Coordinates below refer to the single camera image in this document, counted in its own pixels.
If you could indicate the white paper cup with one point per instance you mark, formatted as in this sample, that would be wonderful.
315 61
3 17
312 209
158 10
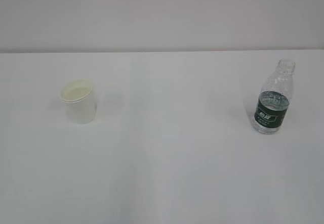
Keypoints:
79 100

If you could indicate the clear water bottle green label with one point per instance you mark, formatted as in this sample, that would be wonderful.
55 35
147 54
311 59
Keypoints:
274 98

